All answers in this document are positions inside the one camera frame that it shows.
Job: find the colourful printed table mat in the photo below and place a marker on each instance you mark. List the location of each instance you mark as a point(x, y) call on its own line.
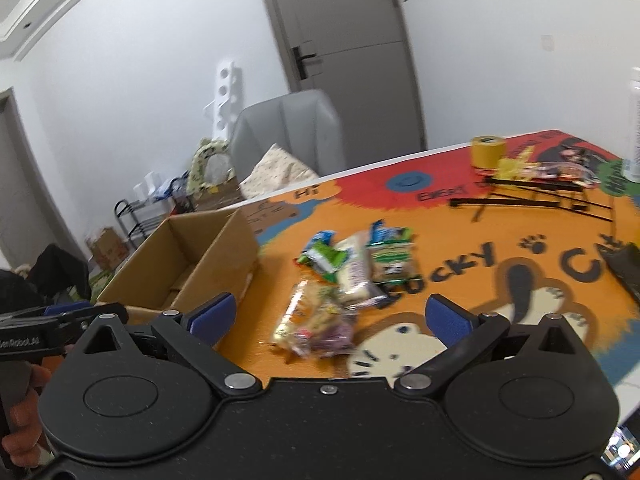
point(450, 245)

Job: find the person's left hand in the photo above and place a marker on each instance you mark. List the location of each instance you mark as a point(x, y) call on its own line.
point(22, 420)

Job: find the grey side door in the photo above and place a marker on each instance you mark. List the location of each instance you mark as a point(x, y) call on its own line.
point(20, 185)

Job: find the black shoe rack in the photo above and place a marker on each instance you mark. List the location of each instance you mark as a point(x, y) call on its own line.
point(132, 215)

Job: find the black pants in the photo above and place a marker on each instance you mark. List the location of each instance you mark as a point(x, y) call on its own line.
point(57, 272)

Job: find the dark green snack packet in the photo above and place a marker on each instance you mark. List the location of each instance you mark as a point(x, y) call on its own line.
point(392, 255)

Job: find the purple snack packet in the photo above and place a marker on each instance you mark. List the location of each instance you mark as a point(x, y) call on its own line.
point(332, 337)

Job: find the white bottle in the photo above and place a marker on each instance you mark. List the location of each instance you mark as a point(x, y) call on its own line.
point(632, 125)

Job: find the white containers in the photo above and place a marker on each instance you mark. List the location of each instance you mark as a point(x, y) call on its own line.
point(147, 187)

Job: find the white holed wall rack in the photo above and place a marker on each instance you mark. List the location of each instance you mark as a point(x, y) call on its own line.
point(226, 95)

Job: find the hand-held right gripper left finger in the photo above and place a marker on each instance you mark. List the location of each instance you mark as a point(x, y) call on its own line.
point(215, 317)

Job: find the cream dotted cushion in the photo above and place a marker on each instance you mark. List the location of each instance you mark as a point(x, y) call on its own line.
point(277, 172)

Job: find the red snack packet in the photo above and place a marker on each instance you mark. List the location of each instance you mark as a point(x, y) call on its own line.
point(565, 171)

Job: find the clear yellow snack packet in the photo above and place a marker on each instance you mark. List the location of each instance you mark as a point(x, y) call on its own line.
point(297, 317)

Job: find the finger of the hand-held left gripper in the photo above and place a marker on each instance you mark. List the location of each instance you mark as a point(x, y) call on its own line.
point(75, 317)

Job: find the black jacket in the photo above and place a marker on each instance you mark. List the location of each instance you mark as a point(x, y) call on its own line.
point(15, 287)

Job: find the white snack packet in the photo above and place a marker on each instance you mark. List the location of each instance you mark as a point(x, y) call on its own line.
point(356, 272)

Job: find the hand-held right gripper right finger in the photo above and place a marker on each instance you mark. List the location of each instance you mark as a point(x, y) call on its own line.
point(447, 322)

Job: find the yellow tape roll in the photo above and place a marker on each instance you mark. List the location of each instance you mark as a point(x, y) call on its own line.
point(489, 152)

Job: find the small printed cardboard box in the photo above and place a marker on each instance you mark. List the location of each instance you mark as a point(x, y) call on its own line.
point(105, 247)

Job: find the grey chair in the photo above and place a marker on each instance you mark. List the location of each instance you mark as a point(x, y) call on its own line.
point(290, 125)

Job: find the taped cardboard box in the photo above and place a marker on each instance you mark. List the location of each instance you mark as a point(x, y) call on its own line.
point(220, 195)

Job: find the black pouch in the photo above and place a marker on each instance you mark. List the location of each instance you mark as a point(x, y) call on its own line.
point(625, 270)

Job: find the phone with lit screen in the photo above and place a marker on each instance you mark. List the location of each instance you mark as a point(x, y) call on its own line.
point(622, 452)

